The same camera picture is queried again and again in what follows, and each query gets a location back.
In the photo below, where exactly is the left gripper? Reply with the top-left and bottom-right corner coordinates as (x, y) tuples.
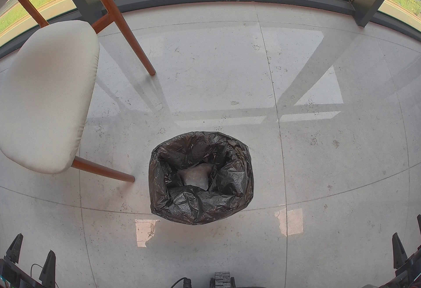
(0, 233), (57, 288)

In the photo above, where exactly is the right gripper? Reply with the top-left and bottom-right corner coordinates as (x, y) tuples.
(391, 214), (421, 288)

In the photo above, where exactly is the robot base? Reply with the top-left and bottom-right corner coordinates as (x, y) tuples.
(209, 271), (268, 288)

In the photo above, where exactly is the black plastic bag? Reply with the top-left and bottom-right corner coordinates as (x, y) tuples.
(149, 131), (254, 225)

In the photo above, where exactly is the white cushioned wooden chair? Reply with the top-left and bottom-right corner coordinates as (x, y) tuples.
(0, 0), (156, 183)

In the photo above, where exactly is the crumpled clear plastic wrapper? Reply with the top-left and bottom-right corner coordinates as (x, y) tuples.
(177, 163), (214, 191)

